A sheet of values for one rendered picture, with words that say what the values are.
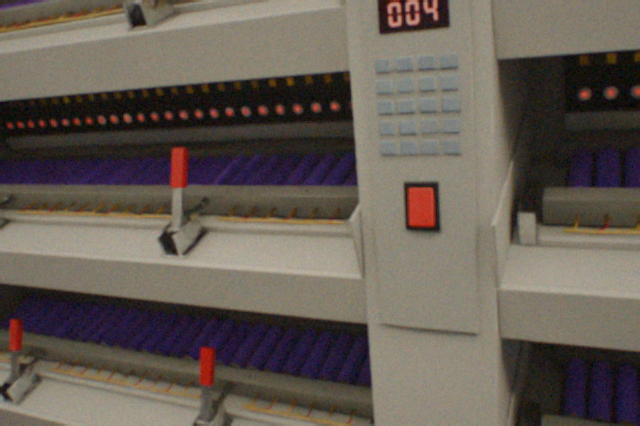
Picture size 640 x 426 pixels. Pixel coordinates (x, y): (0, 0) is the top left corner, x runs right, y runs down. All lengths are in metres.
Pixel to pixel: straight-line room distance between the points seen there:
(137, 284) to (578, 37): 0.41
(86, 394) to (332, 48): 0.49
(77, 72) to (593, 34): 0.41
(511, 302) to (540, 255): 0.04
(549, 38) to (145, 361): 0.52
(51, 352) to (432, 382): 0.50
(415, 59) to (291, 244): 0.19
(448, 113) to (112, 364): 0.49
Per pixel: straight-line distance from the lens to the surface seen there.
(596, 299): 0.43
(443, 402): 0.48
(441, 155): 0.41
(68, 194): 0.70
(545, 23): 0.41
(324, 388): 0.60
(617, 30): 0.41
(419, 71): 0.41
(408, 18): 0.41
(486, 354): 0.45
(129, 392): 0.72
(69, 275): 0.65
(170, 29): 0.50
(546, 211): 0.48
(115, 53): 0.54
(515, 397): 0.54
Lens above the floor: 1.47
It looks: 14 degrees down
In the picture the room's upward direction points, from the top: 5 degrees counter-clockwise
